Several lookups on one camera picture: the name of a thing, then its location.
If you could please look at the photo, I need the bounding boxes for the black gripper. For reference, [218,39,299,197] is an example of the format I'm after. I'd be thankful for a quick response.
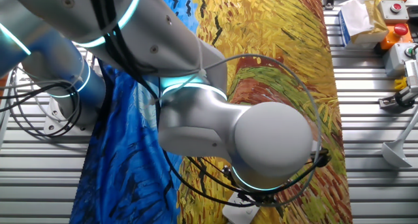
[236,188,277,208]

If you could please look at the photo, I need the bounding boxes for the white four-socket power strip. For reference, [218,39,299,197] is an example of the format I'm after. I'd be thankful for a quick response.
[221,191,261,224]

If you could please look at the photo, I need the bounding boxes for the white dish-shaped stand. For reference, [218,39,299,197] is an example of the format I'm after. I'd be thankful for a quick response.
[381,108,418,169]

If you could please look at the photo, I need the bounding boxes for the Van Gogh wheatfield print cloth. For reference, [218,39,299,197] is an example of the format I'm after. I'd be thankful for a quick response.
[69,0,353,224]

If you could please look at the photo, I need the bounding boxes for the yellow plastic clip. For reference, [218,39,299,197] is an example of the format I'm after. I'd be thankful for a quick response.
[393,76,409,92]

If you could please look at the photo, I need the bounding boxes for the grey box with green button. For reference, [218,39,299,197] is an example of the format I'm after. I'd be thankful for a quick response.
[382,42,418,78]

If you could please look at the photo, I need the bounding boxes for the tissue box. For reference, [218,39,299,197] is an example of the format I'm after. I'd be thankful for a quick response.
[338,0,390,50]

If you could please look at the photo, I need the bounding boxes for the orange emergency stop box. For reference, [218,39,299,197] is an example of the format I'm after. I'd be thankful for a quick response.
[379,23,414,52]

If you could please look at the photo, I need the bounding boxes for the grey box with red button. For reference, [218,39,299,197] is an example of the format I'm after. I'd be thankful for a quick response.
[377,0,410,25]

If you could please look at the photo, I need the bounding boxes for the silver camera mount bracket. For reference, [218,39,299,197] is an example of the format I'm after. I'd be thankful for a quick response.
[378,86,418,110]

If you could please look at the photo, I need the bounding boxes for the black camera cable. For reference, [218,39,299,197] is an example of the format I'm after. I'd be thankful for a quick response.
[394,91,416,108]

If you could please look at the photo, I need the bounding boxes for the silver depth camera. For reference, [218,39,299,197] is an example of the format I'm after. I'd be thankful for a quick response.
[404,58,418,95]

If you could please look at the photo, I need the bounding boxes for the black coiled base cable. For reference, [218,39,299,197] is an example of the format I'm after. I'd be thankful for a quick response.
[0,65,82,138]

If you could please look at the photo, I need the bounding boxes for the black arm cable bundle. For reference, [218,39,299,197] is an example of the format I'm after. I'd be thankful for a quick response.
[86,0,331,208]

